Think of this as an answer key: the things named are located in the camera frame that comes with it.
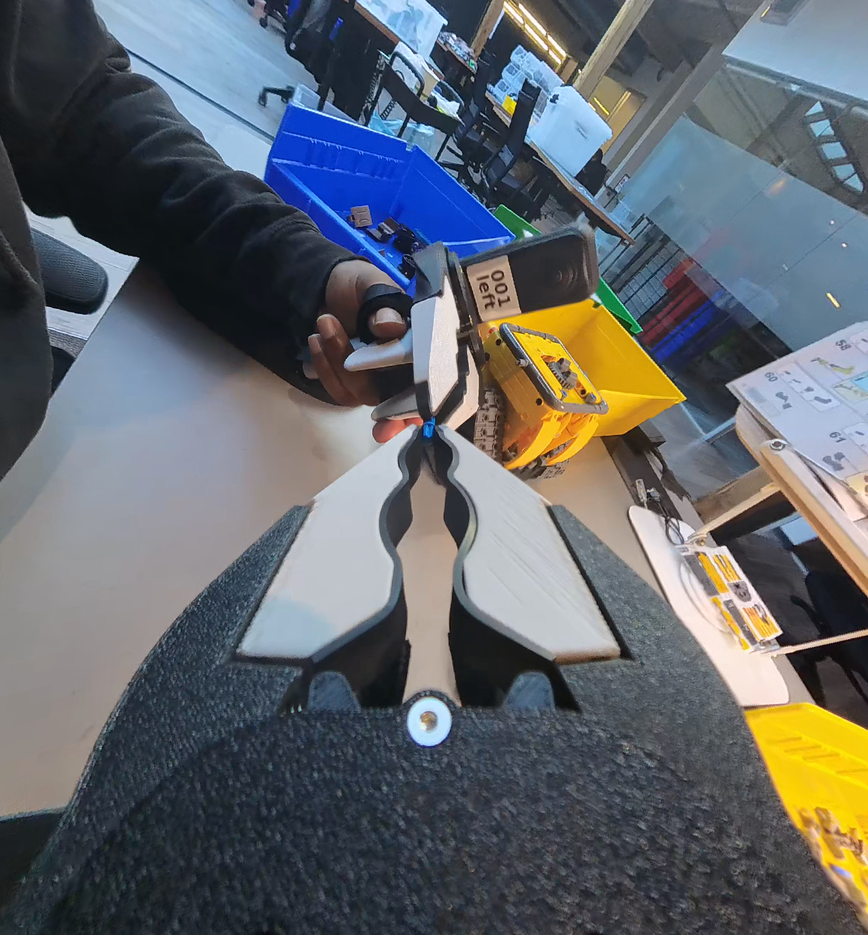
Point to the instruction booklet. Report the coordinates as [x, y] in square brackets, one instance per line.
[828, 395]

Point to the green plastic bin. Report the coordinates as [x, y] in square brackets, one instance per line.
[510, 219]

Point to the black chair armrest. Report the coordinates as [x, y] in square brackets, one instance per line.
[72, 271]

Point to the blue plastic bin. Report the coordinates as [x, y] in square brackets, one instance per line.
[405, 190]

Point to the person's left forearm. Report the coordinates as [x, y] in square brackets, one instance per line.
[156, 190]

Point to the white stand base with leaflet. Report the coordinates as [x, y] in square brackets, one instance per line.
[668, 555]

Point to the white storage box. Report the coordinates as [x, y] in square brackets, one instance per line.
[565, 129]

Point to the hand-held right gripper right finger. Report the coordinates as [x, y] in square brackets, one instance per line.
[536, 585]

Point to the large yellow plastic bin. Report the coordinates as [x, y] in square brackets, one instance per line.
[617, 373]

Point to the yellow parts bin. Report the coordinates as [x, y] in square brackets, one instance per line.
[828, 775]

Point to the yellow tracked toy robot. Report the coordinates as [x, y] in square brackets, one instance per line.
[544, 417]

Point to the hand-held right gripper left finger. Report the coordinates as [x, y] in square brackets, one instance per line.
[324, 585]

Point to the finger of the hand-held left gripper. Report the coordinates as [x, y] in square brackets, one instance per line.
[440, 358]
[472, 365]

